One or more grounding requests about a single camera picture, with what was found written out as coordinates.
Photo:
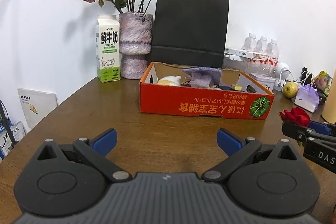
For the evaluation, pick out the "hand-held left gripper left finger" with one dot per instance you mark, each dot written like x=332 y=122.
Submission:
x=105 y=141

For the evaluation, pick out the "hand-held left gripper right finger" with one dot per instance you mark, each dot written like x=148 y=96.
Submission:
x=228 y=141

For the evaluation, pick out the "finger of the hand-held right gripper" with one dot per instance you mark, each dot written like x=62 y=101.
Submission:
x=291 y=129
x=319 y=127

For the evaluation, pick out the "red artificial rose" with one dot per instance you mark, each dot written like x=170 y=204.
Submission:
x=295 y=115

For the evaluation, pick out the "red cardboard box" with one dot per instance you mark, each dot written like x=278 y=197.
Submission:
x=189 y=106

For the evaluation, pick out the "small gold box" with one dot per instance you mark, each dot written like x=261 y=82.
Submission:
x=236 y=87

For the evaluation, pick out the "yellow plush toy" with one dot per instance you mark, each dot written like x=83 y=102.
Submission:
x=169 y=81

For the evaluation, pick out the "yellow thermos jug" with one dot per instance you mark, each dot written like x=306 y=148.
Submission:
x=330 y=111

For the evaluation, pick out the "purple gift bag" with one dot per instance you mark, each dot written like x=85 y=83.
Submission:
x=305 y=99

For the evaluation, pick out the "green pear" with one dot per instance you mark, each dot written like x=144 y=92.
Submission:
x=290 y=88

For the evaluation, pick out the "colorful snack packet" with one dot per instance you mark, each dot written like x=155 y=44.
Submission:
x=321 y=81

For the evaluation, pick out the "black power adapter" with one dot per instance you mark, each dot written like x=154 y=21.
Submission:
x=307 y=74

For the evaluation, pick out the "white round device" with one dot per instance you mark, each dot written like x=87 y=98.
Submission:
x=282 y=69

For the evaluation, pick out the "white printed board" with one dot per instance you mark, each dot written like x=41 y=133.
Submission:
x=39 y=108

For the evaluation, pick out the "white green milk carton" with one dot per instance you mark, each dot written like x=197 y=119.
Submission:
x=107 y=56

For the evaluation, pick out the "flat white box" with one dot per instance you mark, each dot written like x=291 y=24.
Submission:
x=236 y=52

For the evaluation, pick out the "blue white packet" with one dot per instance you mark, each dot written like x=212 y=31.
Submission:
x=14 y=132

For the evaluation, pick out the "purple fuzzy vase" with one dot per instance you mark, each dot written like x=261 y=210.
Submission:
x=135 y=35

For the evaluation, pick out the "black paper bag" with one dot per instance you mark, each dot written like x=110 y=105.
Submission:
x=189 y=24

